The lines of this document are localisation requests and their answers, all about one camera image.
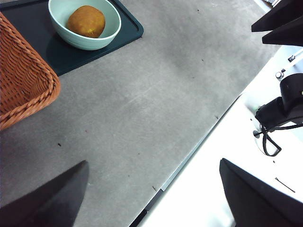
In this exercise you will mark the grey ribbed panel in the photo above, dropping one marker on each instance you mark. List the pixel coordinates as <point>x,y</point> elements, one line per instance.
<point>272,2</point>

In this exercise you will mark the metal table edge strip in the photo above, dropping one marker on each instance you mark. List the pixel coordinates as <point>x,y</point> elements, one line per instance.
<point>165,185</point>

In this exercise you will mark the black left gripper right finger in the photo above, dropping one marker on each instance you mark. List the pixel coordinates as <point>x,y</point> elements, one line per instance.
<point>260,203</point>

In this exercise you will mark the dark rectangular tray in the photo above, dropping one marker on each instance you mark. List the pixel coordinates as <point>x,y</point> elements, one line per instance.
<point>71,56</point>

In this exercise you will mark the silver round knob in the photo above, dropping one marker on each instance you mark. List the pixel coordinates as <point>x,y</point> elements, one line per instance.
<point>279,75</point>

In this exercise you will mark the brown kiwi fruit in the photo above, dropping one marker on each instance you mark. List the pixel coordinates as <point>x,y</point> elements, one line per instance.
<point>86,21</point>

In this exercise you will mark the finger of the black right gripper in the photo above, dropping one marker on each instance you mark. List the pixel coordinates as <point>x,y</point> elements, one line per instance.
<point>279,16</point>
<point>288,35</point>

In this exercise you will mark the teal bowl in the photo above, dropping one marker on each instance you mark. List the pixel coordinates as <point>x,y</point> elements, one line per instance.
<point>78,41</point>

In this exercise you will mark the brown wicker basket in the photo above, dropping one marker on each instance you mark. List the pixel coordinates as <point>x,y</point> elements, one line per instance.
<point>21,82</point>

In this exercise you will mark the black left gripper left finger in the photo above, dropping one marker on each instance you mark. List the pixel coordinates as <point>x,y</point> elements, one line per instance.
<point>47,203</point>

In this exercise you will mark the thin black pin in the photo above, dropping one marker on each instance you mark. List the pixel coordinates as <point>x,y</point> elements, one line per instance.
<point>285,185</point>

